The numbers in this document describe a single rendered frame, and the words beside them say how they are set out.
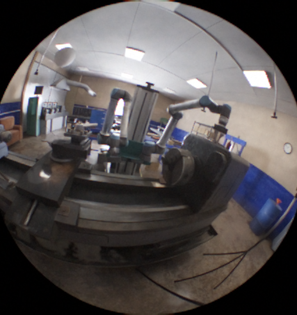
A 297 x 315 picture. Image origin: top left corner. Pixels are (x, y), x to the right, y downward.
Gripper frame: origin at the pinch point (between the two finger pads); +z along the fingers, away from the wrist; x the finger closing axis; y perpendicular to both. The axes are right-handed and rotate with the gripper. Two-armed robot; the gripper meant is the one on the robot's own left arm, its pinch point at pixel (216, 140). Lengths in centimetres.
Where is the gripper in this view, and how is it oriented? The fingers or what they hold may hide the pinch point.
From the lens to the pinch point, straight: 96.9
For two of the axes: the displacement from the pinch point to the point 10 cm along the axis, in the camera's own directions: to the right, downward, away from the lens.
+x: 7.4, 4.4, -5.1
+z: -2.9, 8.9, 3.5
